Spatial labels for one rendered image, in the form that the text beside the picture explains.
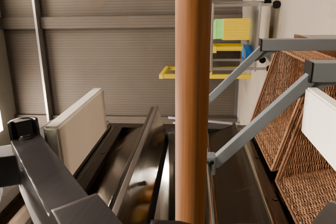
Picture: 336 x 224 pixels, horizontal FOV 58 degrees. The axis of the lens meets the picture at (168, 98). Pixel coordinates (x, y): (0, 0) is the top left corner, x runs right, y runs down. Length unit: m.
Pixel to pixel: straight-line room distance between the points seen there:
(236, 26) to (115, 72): 3.60
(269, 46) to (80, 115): 1.01
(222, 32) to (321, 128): 6.20
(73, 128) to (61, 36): 8.56
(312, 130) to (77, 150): 0.13
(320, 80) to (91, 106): 0.56
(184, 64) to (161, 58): 7.82
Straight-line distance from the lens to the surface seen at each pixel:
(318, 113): 0.19
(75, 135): 0.16
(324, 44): 1.20
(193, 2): 0.25
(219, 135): 1.82
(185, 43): 0.25
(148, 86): 8.26
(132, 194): 1.08
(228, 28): 6.36
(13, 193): 1.43
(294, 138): 1.29
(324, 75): 0.69
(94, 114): 0.19
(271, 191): 1.34
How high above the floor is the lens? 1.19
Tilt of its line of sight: 5 degrees up
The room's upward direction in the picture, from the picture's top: 90 degrees counter-clockwise
